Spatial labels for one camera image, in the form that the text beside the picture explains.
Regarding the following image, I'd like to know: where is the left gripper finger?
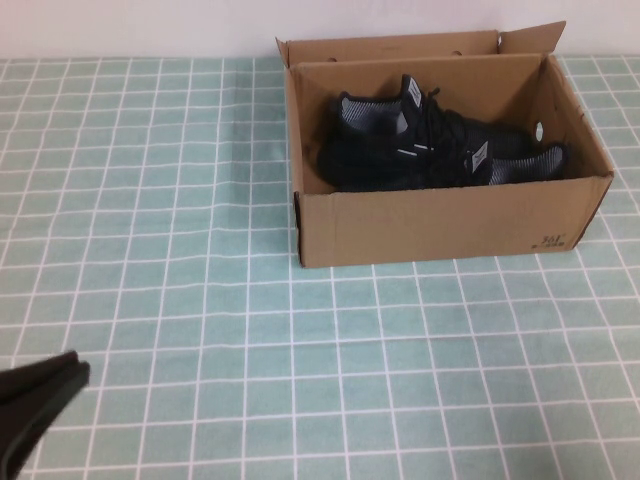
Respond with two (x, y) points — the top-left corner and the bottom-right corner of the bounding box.
(0, 349), (81, 406)
(0, 360), (92, 480)

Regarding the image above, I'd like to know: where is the black knit sneaker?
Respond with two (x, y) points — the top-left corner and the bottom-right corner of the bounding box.
(317, 139), (571, 192)
(327, 73), (539, 166)

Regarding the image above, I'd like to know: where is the brown cardboard shoe box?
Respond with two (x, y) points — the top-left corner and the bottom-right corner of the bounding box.
(276, 20), (615, 270)

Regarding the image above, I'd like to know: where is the green white checked tablecloth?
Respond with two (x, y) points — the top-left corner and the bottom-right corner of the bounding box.
(0, 55), (640, 480)

